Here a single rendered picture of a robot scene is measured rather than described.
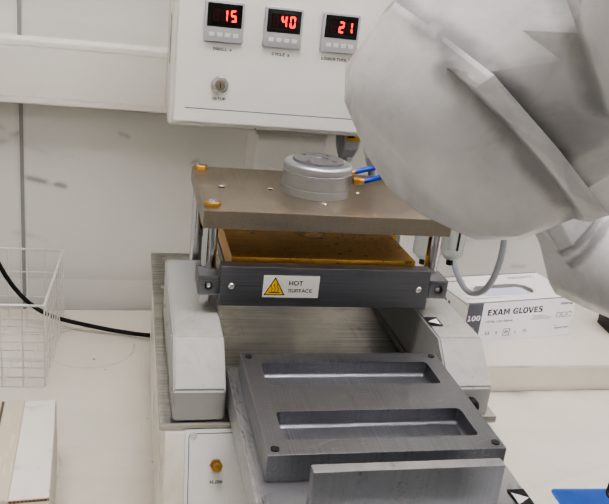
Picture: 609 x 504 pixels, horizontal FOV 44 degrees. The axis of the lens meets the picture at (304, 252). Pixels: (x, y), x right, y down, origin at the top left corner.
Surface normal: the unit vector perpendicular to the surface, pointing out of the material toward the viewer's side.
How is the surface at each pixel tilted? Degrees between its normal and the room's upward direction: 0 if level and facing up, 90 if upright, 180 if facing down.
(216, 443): 65
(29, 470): 2
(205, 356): 41
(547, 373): 90
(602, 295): 114
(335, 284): 90
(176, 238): 90
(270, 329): 0
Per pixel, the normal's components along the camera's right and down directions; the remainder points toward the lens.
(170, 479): 0.23, -0.07
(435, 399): 0.11, -0.94
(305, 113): 0.20, 0.35
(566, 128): -0.14, 0.79
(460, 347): 0.22, -0.48
